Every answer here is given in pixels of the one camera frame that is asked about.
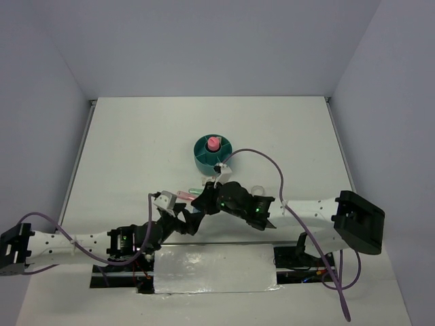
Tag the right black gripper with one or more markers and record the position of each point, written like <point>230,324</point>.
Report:
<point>205,201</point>

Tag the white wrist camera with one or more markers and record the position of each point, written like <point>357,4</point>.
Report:
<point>165,201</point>
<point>223,173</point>

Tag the metal front rail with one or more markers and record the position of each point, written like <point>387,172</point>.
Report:
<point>188,260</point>

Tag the pink translucent highlighter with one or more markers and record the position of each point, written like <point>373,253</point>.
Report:
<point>185,196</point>

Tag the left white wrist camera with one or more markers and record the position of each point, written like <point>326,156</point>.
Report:
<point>165,201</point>

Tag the pink capped crayon tube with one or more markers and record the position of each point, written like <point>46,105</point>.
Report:
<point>213,144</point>

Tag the green translucent highlighter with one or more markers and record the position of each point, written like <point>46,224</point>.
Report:
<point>195,191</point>

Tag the teal round desk organizer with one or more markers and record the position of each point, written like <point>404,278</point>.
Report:
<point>206,160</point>

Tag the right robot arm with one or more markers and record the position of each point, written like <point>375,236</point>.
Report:
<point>348,221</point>

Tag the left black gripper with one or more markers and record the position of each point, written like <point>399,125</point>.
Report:
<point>192,221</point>

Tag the silver foil tape sheet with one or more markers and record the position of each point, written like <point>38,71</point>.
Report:
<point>214,284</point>

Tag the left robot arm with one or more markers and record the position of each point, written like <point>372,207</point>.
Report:
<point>27,251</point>

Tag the clear tape roll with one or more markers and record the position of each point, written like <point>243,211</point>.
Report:
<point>258,190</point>

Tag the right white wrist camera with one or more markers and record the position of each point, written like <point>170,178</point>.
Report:
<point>223,173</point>

